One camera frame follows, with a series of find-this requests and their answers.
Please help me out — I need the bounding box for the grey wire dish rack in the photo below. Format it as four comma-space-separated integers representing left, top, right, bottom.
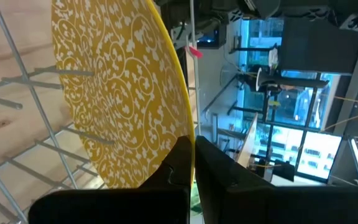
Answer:
0, 0, 204, 224

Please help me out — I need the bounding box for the yellow white-patterned plate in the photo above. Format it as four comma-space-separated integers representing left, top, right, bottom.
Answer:
50, 0, 196, 190

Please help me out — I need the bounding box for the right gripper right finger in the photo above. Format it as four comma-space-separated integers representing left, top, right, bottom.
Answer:
196, 135, 275, 224

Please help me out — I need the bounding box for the green translucent plate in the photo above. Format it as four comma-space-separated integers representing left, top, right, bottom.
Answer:
190, 182, 204, 216

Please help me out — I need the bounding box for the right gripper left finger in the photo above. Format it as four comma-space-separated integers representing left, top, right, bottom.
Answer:
137, 135, 196, 224

